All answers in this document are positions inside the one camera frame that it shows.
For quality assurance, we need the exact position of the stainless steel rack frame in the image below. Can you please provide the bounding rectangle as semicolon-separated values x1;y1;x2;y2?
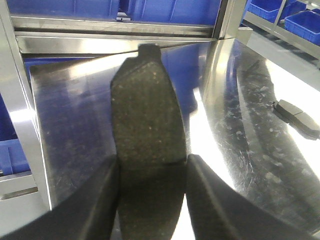
0;0;252;210

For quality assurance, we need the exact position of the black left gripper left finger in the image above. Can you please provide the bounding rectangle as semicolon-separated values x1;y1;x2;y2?
2;155;120;240

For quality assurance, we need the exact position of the blue tray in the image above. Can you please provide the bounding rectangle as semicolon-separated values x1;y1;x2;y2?
247;0;282;23
284;10;320;46

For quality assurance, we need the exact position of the blue bin under table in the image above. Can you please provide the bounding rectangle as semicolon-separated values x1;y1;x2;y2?
0;96;30;177

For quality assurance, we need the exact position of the brake pad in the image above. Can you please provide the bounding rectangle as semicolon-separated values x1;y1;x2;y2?
272;99;320;140
110;44;187;240

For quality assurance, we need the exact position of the large blue plastic bin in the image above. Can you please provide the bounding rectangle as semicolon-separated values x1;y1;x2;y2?
120;0;221;25

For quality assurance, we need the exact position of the far steel shelving rack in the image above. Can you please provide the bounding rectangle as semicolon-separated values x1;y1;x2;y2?
244;0;320;60

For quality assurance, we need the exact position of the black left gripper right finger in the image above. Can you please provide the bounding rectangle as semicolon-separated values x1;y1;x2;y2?
186;154;314;240

